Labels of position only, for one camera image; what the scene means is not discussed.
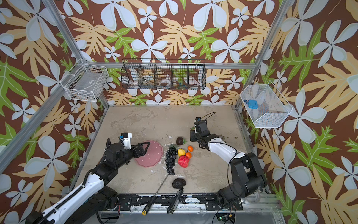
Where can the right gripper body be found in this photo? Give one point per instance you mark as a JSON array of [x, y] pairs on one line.
[[195, 136]]

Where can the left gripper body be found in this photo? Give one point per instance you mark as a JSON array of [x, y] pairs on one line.
[[127, 155]]

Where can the dark purple mangosteen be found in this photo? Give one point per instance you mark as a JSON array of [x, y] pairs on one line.
[[180, 141]]

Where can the yellow lemon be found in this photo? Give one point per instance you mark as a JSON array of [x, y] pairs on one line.
[[181, 152]]

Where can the red apple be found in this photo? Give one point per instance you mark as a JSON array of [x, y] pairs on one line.
[[183, 161]]

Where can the dark avocado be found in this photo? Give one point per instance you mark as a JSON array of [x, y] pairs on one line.
[[178, 183]]

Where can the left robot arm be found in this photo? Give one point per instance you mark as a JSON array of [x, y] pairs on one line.
[[92, 195]]

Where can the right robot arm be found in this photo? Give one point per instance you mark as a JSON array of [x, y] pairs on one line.
[[246, 171]]

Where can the pink polka dot plate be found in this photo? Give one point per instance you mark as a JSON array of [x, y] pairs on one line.
[[153, 155]]

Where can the black grape bunch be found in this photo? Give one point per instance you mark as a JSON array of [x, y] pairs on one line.
[[170, 159]]

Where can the blue object in basket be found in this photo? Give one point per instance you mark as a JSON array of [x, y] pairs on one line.
[[252, 104]]

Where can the black rod yellow tip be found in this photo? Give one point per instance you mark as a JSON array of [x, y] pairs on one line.
[[152, 199]]

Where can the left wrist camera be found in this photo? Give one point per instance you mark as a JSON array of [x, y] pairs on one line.
[[125, 138]]

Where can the black wire basket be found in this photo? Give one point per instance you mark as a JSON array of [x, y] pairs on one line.
[[168, 74]]

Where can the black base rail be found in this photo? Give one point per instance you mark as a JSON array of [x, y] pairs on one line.
[[210, 201]]

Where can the white wire basket right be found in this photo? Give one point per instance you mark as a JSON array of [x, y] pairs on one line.
[[273, 108]]

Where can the white wire basket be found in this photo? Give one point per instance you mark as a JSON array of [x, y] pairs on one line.
[[85, 82], [273, 108]]

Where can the white wire basket left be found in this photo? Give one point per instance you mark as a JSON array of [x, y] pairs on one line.
[[85, 82]]

